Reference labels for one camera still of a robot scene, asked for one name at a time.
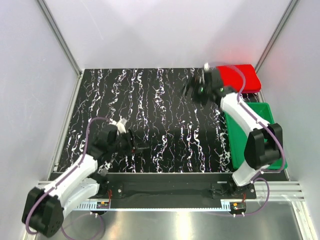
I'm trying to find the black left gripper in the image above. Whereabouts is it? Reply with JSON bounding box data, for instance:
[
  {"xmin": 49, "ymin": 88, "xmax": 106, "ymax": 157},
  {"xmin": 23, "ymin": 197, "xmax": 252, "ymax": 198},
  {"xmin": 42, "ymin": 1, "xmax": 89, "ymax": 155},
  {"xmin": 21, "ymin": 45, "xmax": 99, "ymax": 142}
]
[{"xmin": 108, "ymin": 128, "xmax": 149, "ymax": 157}]

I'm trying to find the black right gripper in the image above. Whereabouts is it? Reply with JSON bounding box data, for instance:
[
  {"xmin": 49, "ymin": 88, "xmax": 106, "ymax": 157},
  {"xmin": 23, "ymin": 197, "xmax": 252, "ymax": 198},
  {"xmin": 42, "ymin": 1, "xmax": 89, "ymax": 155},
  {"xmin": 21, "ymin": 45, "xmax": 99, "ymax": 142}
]
[{"xmin": 177, "ymin": 76, "xmax": 211, "ymax": 109}]

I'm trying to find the red t shirt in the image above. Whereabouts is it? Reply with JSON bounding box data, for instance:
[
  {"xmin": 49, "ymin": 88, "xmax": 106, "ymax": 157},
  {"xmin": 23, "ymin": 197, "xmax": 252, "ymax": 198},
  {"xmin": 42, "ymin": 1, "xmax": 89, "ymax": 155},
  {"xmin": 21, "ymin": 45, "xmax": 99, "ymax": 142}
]
[{"xmin": 216, "ymin": 64, "xmax": 262, "ymax": 92}]

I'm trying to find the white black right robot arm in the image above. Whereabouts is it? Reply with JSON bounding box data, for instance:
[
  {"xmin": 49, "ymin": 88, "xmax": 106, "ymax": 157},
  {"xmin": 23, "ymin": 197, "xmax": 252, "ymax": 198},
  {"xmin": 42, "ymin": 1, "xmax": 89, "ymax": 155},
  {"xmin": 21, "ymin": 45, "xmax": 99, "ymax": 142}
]
[{"xmin": 181, "ymin": 62, "xmax": 286, "ymax": 199}]

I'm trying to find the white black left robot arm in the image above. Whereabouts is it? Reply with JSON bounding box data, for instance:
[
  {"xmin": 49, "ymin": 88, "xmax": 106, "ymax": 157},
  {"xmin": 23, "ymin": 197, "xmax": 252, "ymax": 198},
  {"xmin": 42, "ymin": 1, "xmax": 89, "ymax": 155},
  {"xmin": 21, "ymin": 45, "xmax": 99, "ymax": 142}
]
[{"xmin": 21, "ymin": 118, "xmax": 149, "ymax": 238}]

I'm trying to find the black marbled table mat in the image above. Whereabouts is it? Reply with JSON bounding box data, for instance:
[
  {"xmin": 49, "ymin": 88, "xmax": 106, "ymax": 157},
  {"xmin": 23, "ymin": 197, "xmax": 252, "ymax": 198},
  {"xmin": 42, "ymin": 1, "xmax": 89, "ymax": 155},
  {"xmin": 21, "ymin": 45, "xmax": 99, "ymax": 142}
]
[{"xmin": 49, "ymin": 68, "xmax": 236, "ymax": 180}]

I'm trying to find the folded magenta t shirt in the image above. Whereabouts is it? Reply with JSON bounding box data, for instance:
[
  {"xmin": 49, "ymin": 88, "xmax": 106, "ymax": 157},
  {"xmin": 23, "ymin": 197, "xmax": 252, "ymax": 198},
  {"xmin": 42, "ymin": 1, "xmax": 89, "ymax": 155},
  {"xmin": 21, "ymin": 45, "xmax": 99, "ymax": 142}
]
[{"xmin": 241, "ymin": 90, "xmax": 260, "ymax": 94}]

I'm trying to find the green plastic tray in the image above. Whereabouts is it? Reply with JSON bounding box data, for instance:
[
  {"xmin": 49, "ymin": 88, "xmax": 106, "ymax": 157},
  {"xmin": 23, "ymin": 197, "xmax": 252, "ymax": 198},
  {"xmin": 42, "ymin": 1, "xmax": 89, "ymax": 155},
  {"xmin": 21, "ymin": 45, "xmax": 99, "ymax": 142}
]
[{"xmin": 225, "ymin": 102, "xmax": 288, "ymax": 171}]

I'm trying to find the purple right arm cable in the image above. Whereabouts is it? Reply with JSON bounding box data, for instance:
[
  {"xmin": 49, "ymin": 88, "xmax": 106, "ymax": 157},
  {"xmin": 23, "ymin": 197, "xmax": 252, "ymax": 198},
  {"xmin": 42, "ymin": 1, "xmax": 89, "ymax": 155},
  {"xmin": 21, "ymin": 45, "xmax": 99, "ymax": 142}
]
[{"xmin": 199, "ymin": 61, "xmax": 286, "ymax": 218}]

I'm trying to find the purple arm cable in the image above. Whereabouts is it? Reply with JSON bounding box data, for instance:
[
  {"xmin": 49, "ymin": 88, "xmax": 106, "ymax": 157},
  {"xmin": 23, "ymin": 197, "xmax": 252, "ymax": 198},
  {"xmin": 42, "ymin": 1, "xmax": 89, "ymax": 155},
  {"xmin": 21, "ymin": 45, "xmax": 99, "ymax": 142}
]
[
  {"xmin": 24, "ymin": 116, "xmax": 107, "ymax": 240},
  {"xmin": 199, "ymin": 61, "xmax": 286, "ymax": 218}
]

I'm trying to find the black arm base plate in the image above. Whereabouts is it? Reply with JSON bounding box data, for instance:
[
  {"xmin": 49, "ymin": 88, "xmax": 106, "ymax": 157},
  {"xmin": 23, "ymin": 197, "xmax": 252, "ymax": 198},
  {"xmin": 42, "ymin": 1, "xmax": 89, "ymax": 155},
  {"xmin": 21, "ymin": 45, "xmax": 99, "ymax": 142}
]
[{"xmin": 105, "ymin": 173, "xmax": 256, "ymax": 201}]

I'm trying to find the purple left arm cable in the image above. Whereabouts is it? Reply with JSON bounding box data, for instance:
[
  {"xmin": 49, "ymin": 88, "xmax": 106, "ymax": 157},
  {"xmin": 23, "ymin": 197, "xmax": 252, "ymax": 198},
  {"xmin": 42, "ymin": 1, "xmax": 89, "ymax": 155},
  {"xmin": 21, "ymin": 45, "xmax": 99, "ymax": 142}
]
[{"xmin": 24, "ymin": 116, "xmax": 107, "ymax": 240}]

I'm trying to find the white slotted cable duct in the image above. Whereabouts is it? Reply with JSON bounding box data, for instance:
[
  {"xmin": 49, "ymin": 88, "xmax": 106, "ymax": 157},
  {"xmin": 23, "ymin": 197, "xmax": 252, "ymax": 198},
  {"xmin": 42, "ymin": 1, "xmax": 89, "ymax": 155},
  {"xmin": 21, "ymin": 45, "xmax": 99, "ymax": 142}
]
[{"xmin": 74, "ymin": 199, "xmax": 261, "ymax": 212}]

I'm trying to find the right aluminium frame post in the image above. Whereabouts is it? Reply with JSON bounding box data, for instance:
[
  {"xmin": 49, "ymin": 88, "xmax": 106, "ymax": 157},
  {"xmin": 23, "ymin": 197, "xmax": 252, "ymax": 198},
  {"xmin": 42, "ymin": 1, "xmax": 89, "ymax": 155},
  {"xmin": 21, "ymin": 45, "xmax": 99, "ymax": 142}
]
[{"xmin": 252, "ymin": 0, "xmax": 302, "ymax": 75}]

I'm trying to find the aluminium frame post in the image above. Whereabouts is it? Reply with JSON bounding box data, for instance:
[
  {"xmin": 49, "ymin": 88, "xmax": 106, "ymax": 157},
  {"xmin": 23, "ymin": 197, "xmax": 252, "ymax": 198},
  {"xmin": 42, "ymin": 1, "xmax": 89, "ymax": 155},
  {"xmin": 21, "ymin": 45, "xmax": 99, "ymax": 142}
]
[
  {"xmin": 252, "ymin": 0, "xmax": 302, "ymax": 75},
  {"xmin": 35, "ymin": 0, "xmax": 83, "ymax": 77}
]

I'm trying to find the aluminium front rail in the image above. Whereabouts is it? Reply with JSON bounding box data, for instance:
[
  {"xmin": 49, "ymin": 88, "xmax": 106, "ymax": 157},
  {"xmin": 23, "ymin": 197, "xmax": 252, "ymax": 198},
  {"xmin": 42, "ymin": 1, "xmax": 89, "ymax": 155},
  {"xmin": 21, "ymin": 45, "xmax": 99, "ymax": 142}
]
[{"xmin": 32, "ymin": 181, "xmax": 306, "ymax": 201}]

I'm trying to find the left aluminium frame post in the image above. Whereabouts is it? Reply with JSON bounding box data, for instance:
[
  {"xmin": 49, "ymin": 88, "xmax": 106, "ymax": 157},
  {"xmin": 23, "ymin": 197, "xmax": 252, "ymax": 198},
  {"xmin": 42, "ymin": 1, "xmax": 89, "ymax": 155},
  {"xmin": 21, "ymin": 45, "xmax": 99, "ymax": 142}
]
[{"xmin": 35, "ymin": 0, "xmax": 83, "ymax": 77}]

